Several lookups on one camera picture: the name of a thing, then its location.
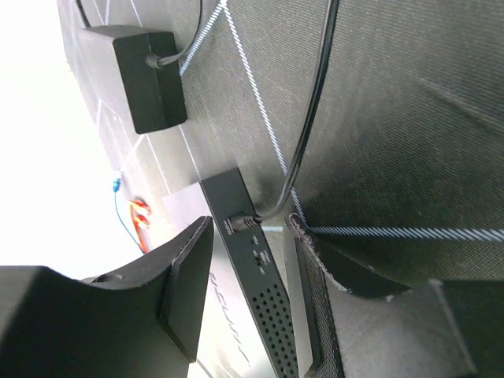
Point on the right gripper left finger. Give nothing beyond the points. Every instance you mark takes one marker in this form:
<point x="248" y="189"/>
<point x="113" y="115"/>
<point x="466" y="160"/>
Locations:
<point x="141" y="320"/>

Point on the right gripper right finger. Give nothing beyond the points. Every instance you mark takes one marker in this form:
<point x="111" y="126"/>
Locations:
<point x="351" y="322"/>

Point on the black network switch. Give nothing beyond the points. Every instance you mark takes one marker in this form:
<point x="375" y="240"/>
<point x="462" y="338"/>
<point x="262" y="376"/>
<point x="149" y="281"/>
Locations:
<point x="249" y="327"/>

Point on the black grid mat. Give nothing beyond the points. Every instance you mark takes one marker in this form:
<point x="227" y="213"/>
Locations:
<point x="403" y="171"/>

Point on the black power adapter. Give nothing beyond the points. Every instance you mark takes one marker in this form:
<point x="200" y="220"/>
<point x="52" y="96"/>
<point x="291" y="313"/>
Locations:
<point x="148" y="98"/>

